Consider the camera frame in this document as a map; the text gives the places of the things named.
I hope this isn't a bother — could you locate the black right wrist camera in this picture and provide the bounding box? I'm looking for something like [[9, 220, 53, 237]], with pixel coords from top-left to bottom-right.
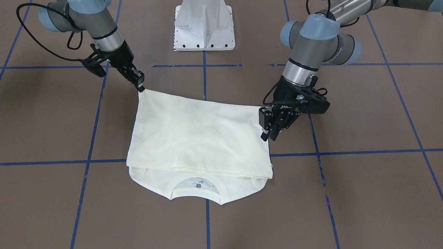
[[81, 44, 111, 77]]

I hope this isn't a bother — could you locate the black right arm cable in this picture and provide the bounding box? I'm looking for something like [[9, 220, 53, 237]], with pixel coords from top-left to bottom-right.
[[16, 3, 94, 63]]

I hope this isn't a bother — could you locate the white pillar base plate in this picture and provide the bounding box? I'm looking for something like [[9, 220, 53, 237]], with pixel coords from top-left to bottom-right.
[[173, 0, 236, 52]]

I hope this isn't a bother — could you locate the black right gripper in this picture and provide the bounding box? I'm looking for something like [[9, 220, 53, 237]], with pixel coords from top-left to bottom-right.
[[106, 44, 145, 92]]

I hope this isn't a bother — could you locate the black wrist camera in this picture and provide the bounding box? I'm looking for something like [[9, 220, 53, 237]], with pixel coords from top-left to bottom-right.
[[81, 44, 111, 77], [298, 87, 331, 114]]

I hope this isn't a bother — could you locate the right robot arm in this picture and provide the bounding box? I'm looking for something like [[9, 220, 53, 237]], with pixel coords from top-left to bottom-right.
[[38, 0, 145, 92]]

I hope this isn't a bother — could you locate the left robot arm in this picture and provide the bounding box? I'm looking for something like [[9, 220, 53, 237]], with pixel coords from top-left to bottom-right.
[[259, 0, 442, 141]]

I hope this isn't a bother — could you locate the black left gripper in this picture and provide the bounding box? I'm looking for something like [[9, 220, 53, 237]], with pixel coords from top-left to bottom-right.
[[259, 76, 304, 141]]

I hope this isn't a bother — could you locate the cream long-sleeve cat shirt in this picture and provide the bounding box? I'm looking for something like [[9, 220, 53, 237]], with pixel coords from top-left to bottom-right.
[[126, 90, 273, 205]]

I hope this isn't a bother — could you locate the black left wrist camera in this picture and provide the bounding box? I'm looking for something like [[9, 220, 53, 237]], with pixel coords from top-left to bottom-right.
[[298, 87, 331, 114]]

